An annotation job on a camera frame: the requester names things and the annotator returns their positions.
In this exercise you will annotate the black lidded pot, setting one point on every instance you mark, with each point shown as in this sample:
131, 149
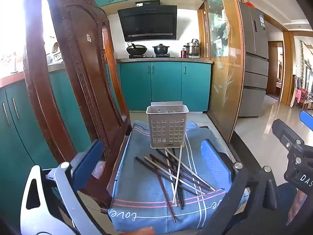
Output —
160, 49

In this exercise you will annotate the steel stock pot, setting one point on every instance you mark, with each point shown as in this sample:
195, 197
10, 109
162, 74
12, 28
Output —
192, 48

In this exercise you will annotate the kitchen countertop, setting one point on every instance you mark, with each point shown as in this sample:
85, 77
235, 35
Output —
195, 60

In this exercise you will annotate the person's right hand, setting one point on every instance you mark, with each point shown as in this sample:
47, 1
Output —
303, 208

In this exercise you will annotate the black range hood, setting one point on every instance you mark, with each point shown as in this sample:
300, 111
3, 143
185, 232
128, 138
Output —
146, 24

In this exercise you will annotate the white dish rack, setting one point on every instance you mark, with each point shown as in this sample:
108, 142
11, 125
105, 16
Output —
55, 58

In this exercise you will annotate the teal base cabinets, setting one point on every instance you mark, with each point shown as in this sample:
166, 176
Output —
166, 85

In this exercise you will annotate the grey refrigerator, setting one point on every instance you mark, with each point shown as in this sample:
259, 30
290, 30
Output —
254, 78

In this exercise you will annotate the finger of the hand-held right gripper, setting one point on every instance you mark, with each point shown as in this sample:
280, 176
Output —
307, 118
285, 133

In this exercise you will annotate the black wok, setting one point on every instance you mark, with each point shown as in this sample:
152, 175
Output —
136, 49

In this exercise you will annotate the person's leg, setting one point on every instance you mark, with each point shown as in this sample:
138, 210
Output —
286, 195

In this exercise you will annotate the white plastic utensil basket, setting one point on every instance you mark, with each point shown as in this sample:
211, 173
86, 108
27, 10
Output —
166, 127

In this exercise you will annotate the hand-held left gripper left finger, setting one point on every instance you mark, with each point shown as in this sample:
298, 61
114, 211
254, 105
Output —
86, 162

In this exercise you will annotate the gas stove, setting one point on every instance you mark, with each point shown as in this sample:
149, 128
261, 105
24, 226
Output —
151, 56

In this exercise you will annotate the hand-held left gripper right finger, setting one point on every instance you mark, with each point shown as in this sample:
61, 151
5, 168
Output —
215, 164

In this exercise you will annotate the pink hanging cloth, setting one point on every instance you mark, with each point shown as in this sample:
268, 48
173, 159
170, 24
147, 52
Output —
298, 96

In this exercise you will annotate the blue striped cloth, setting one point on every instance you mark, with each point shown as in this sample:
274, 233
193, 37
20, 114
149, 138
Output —
139, 193

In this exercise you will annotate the white hanging cloth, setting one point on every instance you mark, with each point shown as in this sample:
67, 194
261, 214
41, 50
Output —
293, 98

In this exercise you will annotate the red bottle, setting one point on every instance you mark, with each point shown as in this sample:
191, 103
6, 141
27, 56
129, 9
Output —
183, 53

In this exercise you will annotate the etched glass sliding door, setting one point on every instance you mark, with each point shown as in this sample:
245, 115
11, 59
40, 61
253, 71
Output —
227, 78

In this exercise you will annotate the pile of mixed chopsticks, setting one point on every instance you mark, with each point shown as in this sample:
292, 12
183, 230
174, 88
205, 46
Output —
175, 193

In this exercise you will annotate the wooden door frame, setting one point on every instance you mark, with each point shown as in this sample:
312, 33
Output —
288, 66

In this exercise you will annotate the carved wooden chair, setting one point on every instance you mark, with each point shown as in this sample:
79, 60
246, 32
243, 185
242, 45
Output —
80, 61

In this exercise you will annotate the white chair sticker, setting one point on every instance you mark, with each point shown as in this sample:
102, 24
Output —
88, 37

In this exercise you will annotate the teal side cabinets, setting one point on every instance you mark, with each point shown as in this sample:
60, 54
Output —
24, 139

